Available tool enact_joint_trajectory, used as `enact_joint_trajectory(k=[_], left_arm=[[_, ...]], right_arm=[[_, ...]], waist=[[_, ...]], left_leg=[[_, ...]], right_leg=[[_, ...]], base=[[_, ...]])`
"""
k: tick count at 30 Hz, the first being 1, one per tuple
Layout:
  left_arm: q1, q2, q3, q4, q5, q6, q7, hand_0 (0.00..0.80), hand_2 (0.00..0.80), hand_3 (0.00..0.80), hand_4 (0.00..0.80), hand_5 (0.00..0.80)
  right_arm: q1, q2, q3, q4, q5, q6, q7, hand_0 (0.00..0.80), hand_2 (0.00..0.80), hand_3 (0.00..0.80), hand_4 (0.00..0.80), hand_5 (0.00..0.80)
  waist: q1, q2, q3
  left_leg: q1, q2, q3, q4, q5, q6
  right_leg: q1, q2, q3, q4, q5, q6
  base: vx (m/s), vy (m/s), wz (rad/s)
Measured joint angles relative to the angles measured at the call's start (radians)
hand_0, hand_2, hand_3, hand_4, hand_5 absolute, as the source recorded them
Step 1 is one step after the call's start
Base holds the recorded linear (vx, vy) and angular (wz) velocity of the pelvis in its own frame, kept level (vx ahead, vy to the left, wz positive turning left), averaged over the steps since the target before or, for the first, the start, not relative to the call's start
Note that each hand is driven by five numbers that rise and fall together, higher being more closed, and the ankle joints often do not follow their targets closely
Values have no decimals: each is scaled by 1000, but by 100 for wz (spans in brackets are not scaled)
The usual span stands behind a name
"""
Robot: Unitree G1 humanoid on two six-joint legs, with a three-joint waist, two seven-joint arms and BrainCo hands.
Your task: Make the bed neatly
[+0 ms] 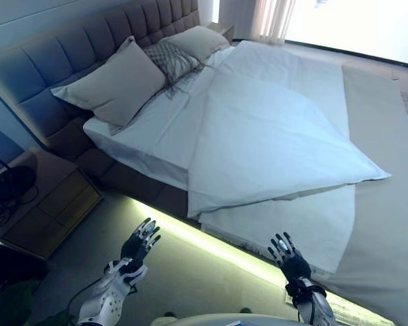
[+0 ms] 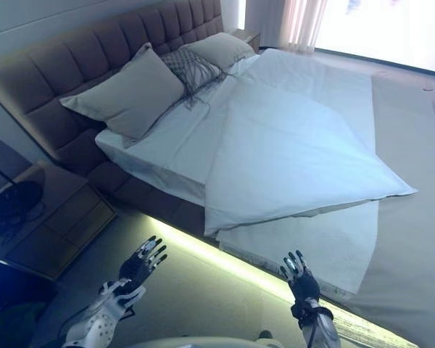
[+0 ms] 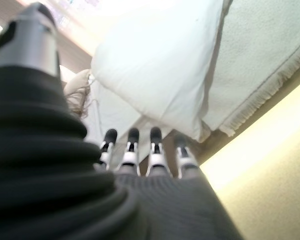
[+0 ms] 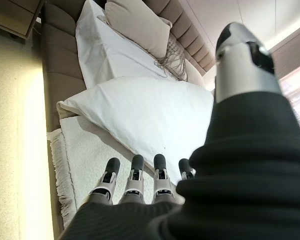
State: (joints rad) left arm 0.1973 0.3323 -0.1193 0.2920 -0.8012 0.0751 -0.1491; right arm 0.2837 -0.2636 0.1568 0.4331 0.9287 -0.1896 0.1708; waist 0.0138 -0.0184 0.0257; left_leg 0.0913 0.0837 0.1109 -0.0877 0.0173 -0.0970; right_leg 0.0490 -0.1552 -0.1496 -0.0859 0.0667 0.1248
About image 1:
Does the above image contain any beige window curtain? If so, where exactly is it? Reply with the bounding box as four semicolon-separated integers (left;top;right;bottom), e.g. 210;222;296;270
250;0;299;43

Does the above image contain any green leafy houseplant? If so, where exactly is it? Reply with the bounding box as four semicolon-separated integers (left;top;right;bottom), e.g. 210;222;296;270
0;281;31;326

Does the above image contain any white textured blanket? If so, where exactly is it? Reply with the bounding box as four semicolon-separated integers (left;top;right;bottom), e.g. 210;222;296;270
199;188;358;274

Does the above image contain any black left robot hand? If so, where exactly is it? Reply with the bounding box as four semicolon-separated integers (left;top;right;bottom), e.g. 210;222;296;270
120;217;163;270

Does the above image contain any patterned fringed decorative cushion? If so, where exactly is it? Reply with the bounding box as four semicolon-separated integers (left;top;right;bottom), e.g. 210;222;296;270
142;41;205;99

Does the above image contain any brown upholstered bed frame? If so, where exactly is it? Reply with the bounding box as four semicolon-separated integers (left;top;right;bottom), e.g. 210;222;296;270
46;115;201;221

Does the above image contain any black table lamp base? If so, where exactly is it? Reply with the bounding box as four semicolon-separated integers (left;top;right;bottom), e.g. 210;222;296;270
0;149;38;211

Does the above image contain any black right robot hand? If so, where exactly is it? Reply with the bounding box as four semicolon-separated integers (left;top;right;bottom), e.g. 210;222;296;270
267;232;312;283

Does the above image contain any white duvet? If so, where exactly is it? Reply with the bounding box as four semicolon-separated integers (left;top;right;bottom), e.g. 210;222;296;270
186;39;392;218

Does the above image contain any large beige pillow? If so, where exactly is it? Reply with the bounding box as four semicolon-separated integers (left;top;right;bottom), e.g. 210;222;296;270
50;35;167;137
159;25;231;64

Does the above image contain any brown tufted upholstered headboard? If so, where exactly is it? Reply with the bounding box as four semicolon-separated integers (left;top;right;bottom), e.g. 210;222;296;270
0;0;201;109

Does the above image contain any wooden nightstand with drawers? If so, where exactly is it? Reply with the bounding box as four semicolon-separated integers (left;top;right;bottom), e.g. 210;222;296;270
0;147;105;261
203;22;235;43

